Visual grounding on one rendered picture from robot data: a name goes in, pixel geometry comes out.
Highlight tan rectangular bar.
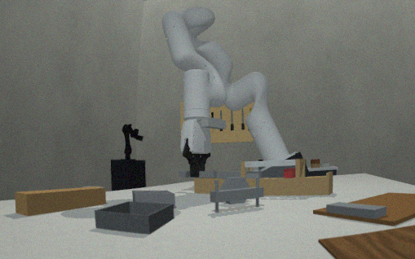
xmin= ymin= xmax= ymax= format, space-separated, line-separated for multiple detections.
xmin=15 ymin=187 xmax=106 ymax=216

